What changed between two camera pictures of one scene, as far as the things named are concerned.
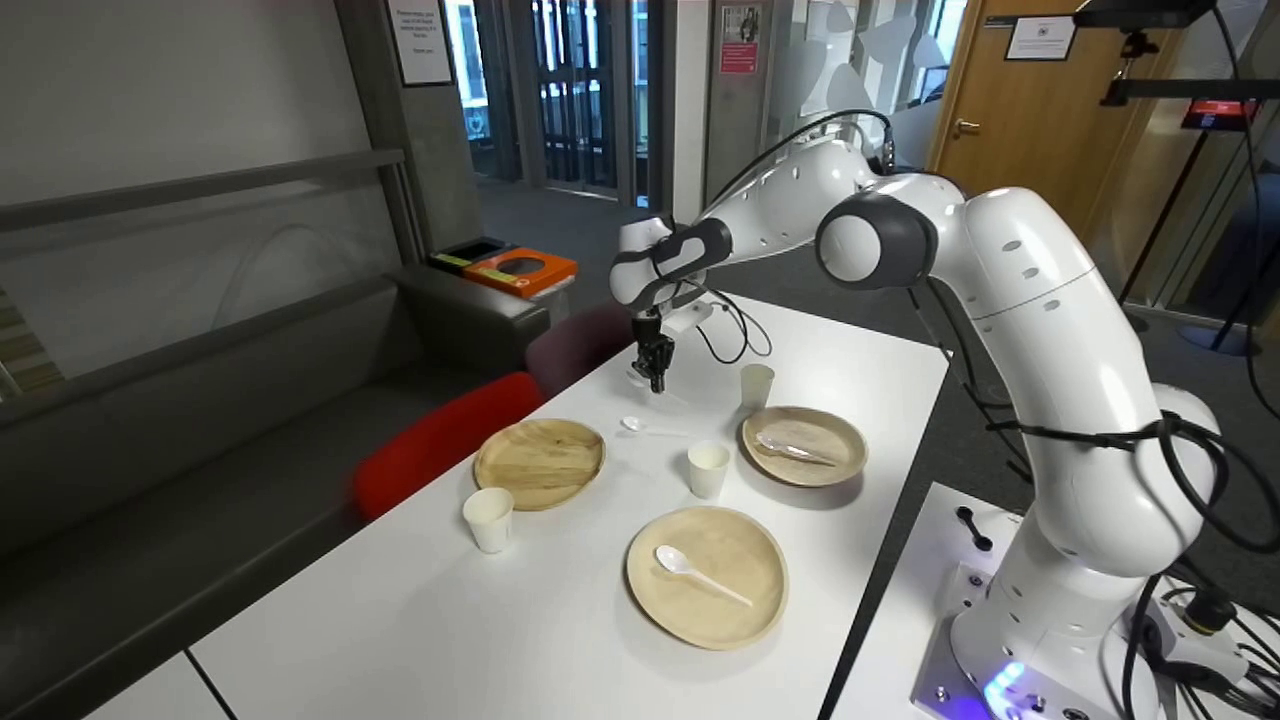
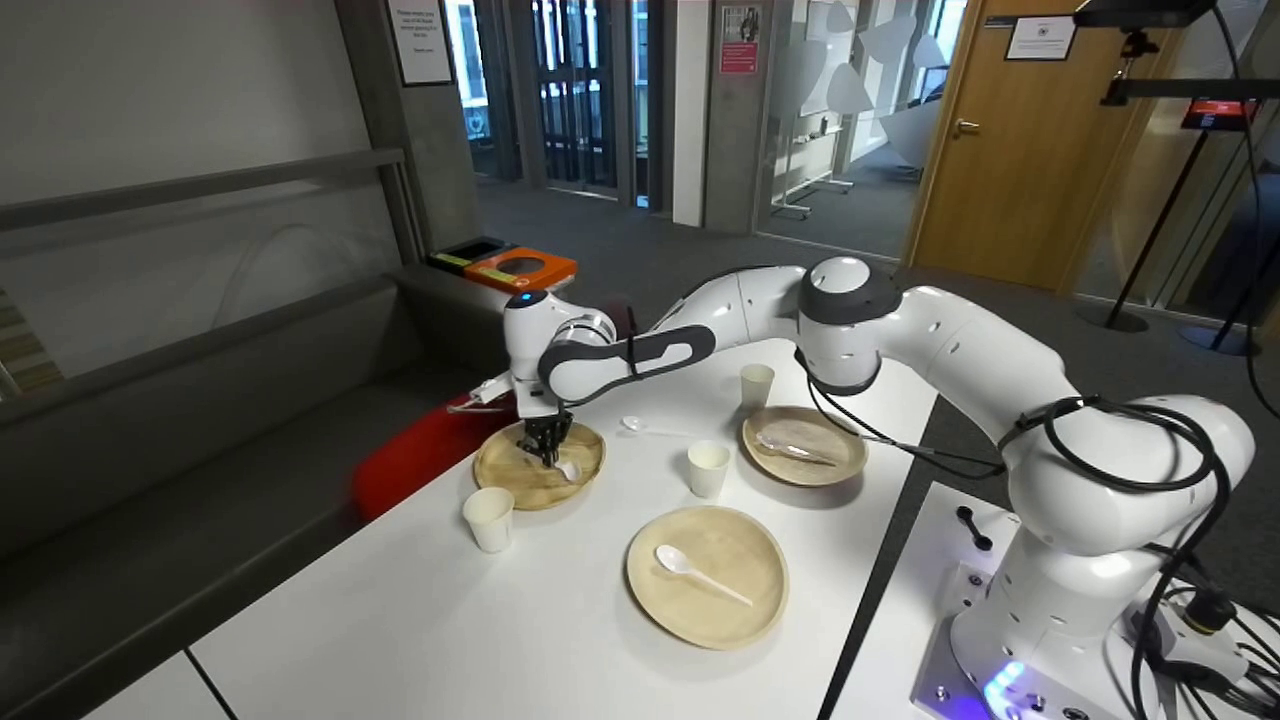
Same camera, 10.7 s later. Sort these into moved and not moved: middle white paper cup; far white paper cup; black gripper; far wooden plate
Moved: black gripper
Not moved: far white paper cup; middle white paper cup; far wooden plate
